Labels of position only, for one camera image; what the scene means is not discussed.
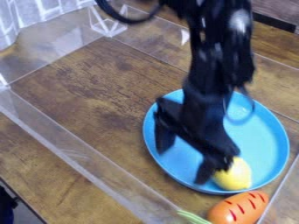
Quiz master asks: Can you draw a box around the orange toy carrot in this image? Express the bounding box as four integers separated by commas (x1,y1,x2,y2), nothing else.
177,191,269,224

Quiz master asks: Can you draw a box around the white patterned curtain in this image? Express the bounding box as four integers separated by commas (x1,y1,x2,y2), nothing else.
0,0,96,51

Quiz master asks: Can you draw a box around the yellow toy lemon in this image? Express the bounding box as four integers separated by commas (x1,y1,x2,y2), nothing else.
212,157,252,191

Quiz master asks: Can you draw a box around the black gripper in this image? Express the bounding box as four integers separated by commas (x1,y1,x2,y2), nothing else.
153,96,238,185

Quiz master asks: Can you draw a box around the dark object at lower left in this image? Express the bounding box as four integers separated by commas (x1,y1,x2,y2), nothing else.
0,186,17,224

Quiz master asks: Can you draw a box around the blue oval tray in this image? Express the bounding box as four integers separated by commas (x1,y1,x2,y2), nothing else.
142,93,289,195

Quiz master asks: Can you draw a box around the black cable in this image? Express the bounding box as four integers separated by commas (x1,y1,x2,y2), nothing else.
94,0,164,25

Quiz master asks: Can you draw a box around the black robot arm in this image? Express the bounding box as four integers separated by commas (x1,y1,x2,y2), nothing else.
153,0,254,185

